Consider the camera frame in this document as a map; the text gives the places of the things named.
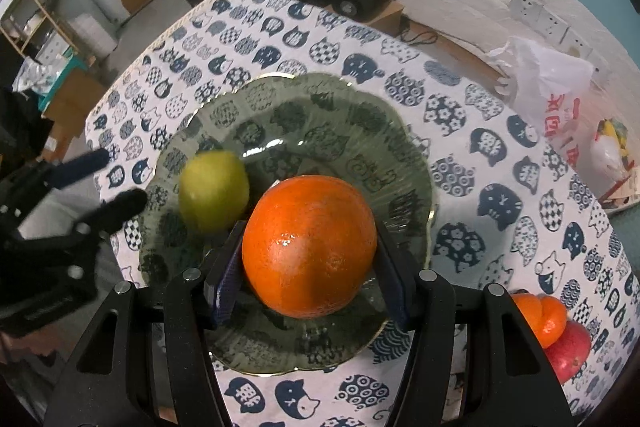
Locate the white plastic bag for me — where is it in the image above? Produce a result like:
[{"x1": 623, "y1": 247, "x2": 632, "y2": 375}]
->
[{"x1": 487, "y1": 36, "x2": 598, "y2": 168}]

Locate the yellow-green lemon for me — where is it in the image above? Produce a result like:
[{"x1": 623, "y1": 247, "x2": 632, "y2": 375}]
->
[{"x1": 178, "y1": 150, "x2": 251, "y2": 235}]

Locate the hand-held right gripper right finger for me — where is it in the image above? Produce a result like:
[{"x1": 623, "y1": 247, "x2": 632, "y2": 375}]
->
[{"x1": 375, "y1": 219, "x2": 576, "y2": 427}]

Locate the green glass plate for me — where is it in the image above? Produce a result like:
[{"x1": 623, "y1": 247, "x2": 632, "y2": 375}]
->
[{"x1": 139, "y1": 73, "x2": 435, "y2": 378}]

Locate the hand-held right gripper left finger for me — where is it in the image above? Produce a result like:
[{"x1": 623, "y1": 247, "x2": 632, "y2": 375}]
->
[{"x1": 44, "y1": 221, "x2": 248, "y2": 427}]

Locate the teal edged cardboard box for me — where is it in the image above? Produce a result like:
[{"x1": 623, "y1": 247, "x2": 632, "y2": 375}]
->
[{"x1": 40, "y1": 57, "x2": 108, "y2": 140}]

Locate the wooden shelf rack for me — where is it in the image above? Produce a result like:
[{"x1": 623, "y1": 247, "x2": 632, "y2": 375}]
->
[{"x1": 0, "y1": 0, "x2": 76, "y2": 58}]

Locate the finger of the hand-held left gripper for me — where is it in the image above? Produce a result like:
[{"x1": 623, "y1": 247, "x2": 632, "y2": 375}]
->
[
  {"x1": 9, "y1": 148, "x2": 112, "y2": 210},
  {"x1": 15, "y1": 188, "x2": 149, "y2": 258}
]

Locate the colourful filled plastic bag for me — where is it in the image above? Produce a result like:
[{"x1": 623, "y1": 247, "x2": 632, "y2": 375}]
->
[{"x1": 590, "y1": 117, "x2": 635, "y2": 188}]

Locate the black cable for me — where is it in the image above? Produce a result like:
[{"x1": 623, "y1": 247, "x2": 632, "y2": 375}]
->
[{"x1": 397, "y1": 18, "x2": 438, "y2": 45}]

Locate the small cardboard box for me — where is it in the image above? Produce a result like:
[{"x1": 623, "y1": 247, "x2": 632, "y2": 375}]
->
[{"x1": 320, "y1": 0, "x2": 405, "y2": 28}]

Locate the cat print tablecloth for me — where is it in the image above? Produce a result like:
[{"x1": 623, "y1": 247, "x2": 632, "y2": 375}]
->
[{"x1": 84, "y1": 0, "x2": 640, "y2": 427}]

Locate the red apple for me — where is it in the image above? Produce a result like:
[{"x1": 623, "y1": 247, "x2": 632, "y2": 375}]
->
[{"x1": 544, "y1": 322, "x2": 592, "y2": 385}]

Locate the white drawer unit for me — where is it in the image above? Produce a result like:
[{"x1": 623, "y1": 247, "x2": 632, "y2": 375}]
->
[{"x1": 67, "y1": 14, "x2": 118, "y2": 58}]

